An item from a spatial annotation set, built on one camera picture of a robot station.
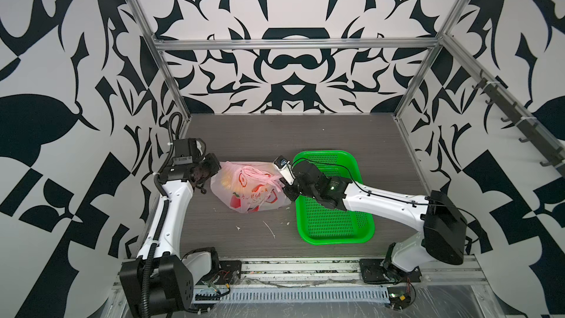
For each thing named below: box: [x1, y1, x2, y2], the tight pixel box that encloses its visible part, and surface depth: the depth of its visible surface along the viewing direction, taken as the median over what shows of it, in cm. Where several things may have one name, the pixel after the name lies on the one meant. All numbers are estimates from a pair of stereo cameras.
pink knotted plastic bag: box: [210, 161, 293, 214], surface depth 81 cm
